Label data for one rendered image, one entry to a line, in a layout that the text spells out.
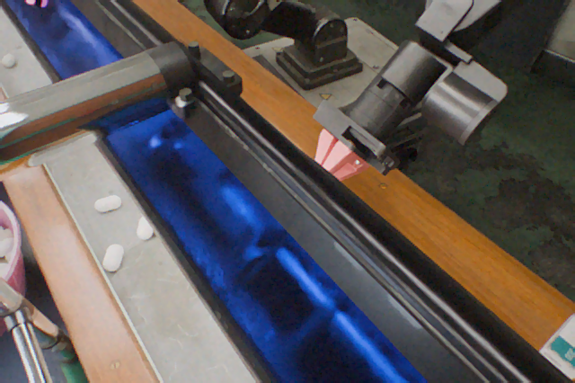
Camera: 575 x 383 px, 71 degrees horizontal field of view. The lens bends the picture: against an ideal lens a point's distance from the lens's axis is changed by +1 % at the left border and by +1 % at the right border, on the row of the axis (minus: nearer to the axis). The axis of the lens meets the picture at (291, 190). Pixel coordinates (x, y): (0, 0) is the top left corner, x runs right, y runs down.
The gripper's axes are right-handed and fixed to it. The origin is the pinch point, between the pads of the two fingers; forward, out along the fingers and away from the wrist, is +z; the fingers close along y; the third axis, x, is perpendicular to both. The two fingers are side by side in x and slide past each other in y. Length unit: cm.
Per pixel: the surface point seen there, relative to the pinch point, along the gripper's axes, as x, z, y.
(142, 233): -6.0, 19.3, -12.2
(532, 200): 134, -34, 3
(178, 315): -5.6, 21.3, 0.0
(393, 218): 10.9, -3.1, 6.4
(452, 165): 129, -26, -27
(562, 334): 10.1, -5.8, 28.1
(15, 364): -12.3, 40.1, -9.7
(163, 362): -8.0, 24.2, 3.9
